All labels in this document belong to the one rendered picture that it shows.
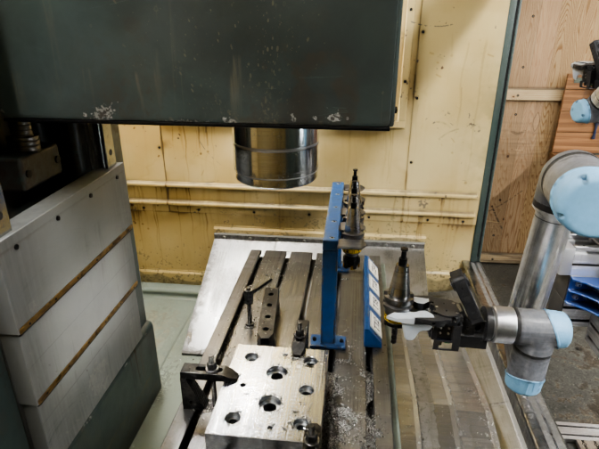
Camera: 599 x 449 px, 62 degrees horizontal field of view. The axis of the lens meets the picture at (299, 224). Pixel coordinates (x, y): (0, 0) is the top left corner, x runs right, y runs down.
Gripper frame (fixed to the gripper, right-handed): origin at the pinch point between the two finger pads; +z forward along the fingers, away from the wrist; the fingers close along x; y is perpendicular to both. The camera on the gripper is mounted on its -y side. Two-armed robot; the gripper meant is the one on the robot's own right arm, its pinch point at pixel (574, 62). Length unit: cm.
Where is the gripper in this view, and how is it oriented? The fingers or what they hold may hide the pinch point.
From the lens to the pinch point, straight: 220.4
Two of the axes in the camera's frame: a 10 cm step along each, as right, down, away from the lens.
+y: 1.3, 9.0, 4.1
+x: 9.8, -1.9, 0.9
